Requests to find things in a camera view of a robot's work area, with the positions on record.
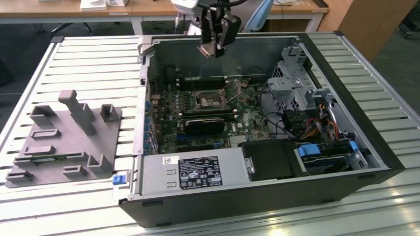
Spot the coloured wire bundle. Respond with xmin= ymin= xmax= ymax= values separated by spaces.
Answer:
xmin=303 ymin=104 xmax=340 ymax=142

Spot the wooden desk white frame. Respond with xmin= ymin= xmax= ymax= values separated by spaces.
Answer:
xmin=0 ymin=0 xmax=132 ymax=25
xmin=131 ymin=0 xmax=331 ymax=35

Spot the green motherboard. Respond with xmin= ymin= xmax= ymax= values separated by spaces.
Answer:
xmin=145 ymin=78 xmax=273 ymax=154

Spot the black wire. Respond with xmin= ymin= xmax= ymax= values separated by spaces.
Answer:
xmin=261 ymin=112 xmax=296 ymax=142

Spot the black open PC case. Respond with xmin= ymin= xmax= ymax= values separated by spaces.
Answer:
xmin=117 ymin=31 xmax=407 ymax=228

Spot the wooden cabinet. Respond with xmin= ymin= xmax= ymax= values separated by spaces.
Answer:
xmin=316 ymin=0 xmax=420 ymax=62

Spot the blue disk carrier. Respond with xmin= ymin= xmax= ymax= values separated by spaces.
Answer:
xmin=296 ymin=144 xmax=321 ymax=156

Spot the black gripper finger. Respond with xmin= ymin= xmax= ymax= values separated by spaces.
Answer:
xmin=215 ymin=12 xmax=243 ymax=59
xmin=200 ymin=8 xmax=220 ymax=52

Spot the silver CPU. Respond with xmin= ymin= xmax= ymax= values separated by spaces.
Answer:
xmin=196 ymin=44 xmax=216 ymax=59

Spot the plain white box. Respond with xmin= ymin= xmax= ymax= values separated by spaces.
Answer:
xmin=80 ymin=0 xmax=109 ymax=12

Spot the black RAM stick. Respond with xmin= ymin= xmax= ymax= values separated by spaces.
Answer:
xmin=183 ymin=75 xmax=229 ymax=83

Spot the grey parts rack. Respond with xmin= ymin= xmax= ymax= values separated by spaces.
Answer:
xmin=4 ymin=89 xmax=124 ymax=189

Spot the metal socket cover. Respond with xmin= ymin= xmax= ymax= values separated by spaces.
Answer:
xmin=221 ymin=79 xmax=247 ymax=104

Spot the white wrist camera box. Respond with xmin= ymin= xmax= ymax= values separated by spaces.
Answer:
xmin=169 ymin=0 xmax=201 ymax=12

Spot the black office chair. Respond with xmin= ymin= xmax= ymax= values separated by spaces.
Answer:
xmin=399 ymin=14 xmax=420 ymax=40

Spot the green RAM stick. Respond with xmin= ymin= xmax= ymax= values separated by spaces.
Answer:
xmin=31 ymin=154 xmax=83 ymax=163

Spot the silver metal drive cage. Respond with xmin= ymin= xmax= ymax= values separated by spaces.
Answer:
xmin=265 ymin=45 xmax=339 ymax=111

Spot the grey power supply with label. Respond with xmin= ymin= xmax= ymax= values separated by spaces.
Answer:
xmin=129 ymin=147 xmax=252 ymax=197

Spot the black graphics card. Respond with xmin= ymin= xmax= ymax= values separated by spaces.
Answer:
xmin=176 ymin=118 xmax=227 ymax=136

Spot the CPU socket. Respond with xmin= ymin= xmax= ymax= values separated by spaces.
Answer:
xmin=193 ymin=89 xmax=229 ymax=110

